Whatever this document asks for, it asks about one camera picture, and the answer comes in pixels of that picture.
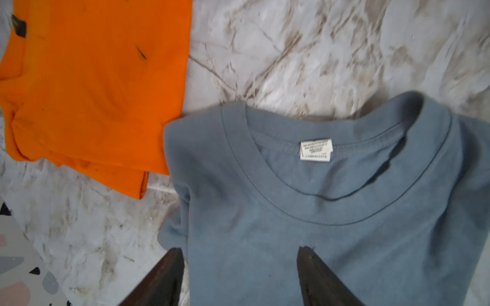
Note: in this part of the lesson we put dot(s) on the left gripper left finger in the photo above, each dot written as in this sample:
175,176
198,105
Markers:
162,285

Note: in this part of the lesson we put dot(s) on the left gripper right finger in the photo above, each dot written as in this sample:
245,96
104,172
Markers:
319,284

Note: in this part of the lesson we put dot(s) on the grey t-shirt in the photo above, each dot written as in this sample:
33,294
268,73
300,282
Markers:
396,203

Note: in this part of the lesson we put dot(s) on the orange t-shirt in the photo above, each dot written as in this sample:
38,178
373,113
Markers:
90,85

